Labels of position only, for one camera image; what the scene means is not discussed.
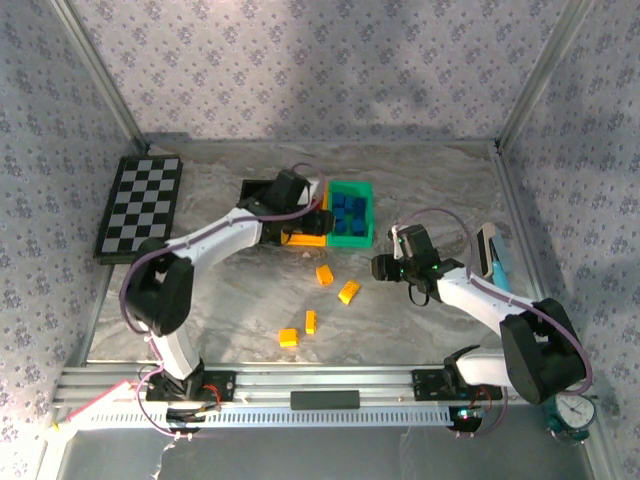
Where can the yellow lego brick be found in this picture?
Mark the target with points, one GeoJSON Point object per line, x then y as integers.
{"type": "Point", "coordinates": [310, 321]}
{"type": "Point", "coordinates": [348, 292]}
{"type": "Point", "coordinates": [324, 275]}
{"type": "Point", "coordinates": [288, 338]}

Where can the aluminium frame bar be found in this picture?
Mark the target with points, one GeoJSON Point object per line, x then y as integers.
{"type": "Point", "coordinates": [520, 220]}
{"type": "Point", "coordinates": [325, 143]}
{"type": "Point", "coordinates": [92, 320]}

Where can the aluminium frame post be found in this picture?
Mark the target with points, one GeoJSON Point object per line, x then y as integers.
{"type": "Point", "coordinates": [100, 75]}
{"type": "Point", "coordinates": [545, 75]}

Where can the black plastic bin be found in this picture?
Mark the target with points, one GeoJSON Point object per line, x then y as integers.
{"type": "Point", "coordinates": [252, 189]}

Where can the green plastic bin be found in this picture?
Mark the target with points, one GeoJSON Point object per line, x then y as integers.
{"type": "Point", "coordinates": [350, 241]}

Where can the circuit board with led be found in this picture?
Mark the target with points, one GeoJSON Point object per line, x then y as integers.
{"type": "Point", "coordinates": [467, 417]}

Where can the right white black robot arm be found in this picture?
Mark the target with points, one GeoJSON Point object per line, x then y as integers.
{"type": "Point", "coordinates": [475, 297]}

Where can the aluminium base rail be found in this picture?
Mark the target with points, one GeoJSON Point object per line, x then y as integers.
{"type": "Point", "coordinates": [325, 382]}

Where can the blue lego brick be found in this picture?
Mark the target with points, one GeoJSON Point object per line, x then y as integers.
{"type": "Point", "coordinates": [340, 215]}
{"type": "Point", "coordinates": [342, 227]}
{"type": "Point", "coordinates": [341, 201]}
{"type": "Point", "coordinates": [359, 205]}
{"type": "Point", "coordinates": [357, 227]}

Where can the black controller box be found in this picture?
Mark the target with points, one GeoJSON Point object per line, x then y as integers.
{"type": "Point", "coordinates": [185, 415]}

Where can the black grey checkerboard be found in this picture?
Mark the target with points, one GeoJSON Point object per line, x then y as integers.
{"type": "Point", "coordinates": [140, 207]}

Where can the teal round clock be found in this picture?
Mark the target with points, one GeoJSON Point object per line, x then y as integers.
{"type": "Point", "coordinates": [571, 412]}

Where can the black rectangular block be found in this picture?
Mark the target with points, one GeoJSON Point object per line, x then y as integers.
{"type": "Point", "coordinates": [325, 400]}

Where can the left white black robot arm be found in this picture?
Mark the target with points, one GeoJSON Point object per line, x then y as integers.
{"type": "Point", "coordinates": [220, 235]}

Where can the yellow plastic bin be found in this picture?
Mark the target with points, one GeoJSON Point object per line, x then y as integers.
{"type": "Point", "coordinates": [305, 240]}

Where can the blue plastic tool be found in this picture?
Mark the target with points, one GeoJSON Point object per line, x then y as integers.
{"type": "Point", "coordinates": [501, 265]}

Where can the pink white strip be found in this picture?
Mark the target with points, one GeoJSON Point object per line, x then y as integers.
{"type": "Point", "coordinates": [100, 400]}

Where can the white black handheld device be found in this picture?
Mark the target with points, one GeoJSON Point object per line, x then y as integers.
{"type": "Point", "coordinates": [485, 250]}

